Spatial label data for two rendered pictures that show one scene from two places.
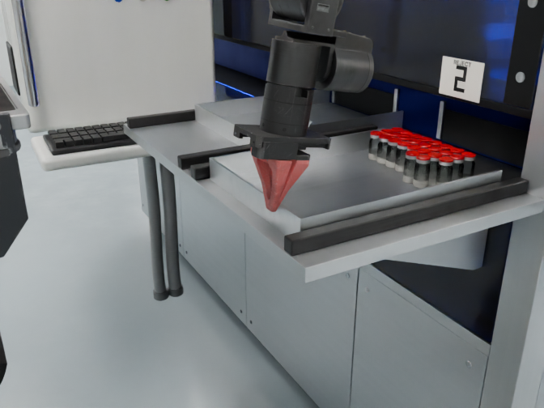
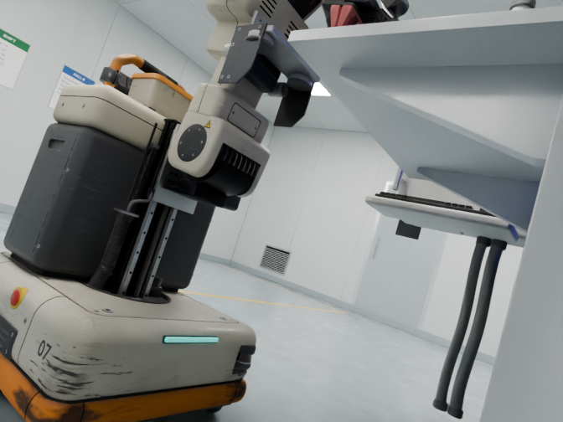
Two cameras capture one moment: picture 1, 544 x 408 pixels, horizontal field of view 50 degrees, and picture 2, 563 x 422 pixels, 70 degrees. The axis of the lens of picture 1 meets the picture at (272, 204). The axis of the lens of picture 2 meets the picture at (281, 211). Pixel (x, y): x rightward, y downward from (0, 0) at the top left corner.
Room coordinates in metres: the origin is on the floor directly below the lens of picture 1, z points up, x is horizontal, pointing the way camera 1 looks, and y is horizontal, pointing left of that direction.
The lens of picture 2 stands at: (0.37, -0.65, 0.52)
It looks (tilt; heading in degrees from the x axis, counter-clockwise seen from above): 6 degrees up; 66
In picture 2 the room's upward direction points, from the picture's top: 18 degrees clockwise
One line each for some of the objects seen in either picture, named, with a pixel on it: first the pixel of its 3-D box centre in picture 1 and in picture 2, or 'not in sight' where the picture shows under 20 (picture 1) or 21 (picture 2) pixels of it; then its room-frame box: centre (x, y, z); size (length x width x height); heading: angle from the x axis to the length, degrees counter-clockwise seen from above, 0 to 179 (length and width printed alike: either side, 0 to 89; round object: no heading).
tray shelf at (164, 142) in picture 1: (312, 156); (476, 133); (0.98, -0.07, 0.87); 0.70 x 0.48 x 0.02; 29
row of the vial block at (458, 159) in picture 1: (418, 156); not in sight; (0.87, -0.23, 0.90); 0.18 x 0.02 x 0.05; 30
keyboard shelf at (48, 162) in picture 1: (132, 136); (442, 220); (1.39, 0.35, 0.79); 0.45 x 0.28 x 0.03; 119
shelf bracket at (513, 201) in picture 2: not in sight; (479, 202); (1.19, 0.06, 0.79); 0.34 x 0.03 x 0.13; 119
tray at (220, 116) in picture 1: (296, 116); not in sight; (1.16, -0.05, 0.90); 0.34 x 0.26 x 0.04; 119
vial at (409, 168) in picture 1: (411, 167); not in sight; (0.82, -0.21, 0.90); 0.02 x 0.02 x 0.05
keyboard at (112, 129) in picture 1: (134, 130); (439, 208); (1.34, 0.33, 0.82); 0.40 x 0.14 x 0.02; 118
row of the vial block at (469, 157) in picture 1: (428, 154); not in sight; (0.88, -0.25, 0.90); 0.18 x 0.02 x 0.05; 30
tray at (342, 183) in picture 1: (350, 175); not in sight; (0.81, -0.12, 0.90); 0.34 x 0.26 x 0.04; 120
